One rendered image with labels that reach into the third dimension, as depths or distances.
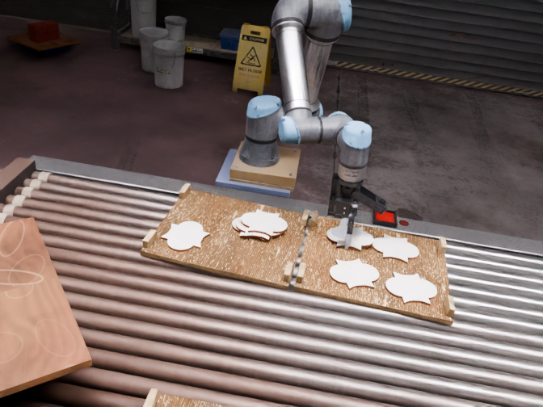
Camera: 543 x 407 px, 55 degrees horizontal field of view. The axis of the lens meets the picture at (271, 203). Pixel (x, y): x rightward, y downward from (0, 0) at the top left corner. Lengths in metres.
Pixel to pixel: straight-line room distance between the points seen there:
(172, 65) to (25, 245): 3.77
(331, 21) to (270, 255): 0.71
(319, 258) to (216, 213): 0.35
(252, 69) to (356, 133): 3.66
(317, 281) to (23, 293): 0.70
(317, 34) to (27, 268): 1.04
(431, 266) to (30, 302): 1.04
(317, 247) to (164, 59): 3.65
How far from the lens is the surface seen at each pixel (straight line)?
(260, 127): 1.86
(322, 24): 1.66
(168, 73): 5.00
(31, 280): 1.25
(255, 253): 1.47
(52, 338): 1.12
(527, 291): 1.67
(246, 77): 5.01
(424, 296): 1.45
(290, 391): 1.18
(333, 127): 1.47
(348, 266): 1.47
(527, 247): 1.86
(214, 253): 1.45
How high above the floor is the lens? 1.84
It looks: 33 degrees down
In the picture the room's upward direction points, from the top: 8 degrees clockwise
